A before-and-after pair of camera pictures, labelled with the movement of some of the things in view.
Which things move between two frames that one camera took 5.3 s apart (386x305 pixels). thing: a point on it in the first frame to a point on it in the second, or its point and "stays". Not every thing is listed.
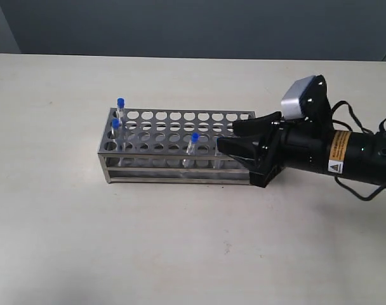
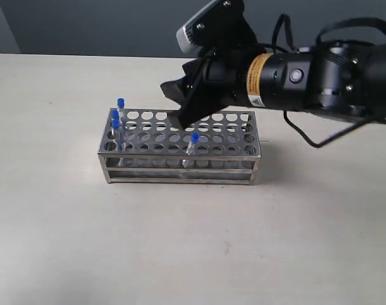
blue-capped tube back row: (120, 105) stays
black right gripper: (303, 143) to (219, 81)
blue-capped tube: (216, 162) to (114, 114)
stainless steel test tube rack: (159, 146) stays
